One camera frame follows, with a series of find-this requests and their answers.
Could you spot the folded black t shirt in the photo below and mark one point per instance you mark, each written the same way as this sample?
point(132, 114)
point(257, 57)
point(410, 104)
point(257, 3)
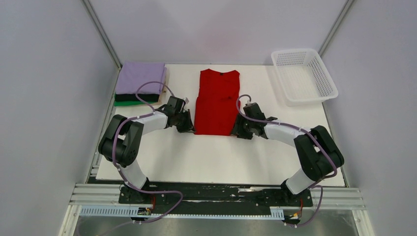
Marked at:
point(133, 97)

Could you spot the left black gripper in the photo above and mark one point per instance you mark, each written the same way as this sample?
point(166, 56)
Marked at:
point(189, 127)

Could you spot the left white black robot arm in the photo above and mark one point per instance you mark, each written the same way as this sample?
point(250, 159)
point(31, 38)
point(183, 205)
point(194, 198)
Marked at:
point(121, 140)

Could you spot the white plastic basket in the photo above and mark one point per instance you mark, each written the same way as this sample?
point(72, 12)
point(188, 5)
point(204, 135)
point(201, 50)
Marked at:
point(303, 77)

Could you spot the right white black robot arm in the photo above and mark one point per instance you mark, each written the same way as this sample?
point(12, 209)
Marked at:
point(317, 152)

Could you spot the folded green t shirt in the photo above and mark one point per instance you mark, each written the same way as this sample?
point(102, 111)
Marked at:
point(133, 103)

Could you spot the white slotted cable duct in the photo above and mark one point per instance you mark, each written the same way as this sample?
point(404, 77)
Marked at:
point(142, 212)

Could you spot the folded lilac t shirt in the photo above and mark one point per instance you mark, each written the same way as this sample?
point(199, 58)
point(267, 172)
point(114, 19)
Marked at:
point(134, 74)

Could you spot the wooden board under stack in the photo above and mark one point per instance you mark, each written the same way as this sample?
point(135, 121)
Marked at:
point(164, 93)

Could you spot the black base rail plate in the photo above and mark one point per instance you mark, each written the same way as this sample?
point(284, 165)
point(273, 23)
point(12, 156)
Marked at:
point(212, 198)

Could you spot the red t shirt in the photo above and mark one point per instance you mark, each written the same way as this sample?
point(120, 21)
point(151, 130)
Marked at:
point(215, 109)

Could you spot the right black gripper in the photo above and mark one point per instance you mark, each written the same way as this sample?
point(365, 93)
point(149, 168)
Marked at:
point(238, 129)

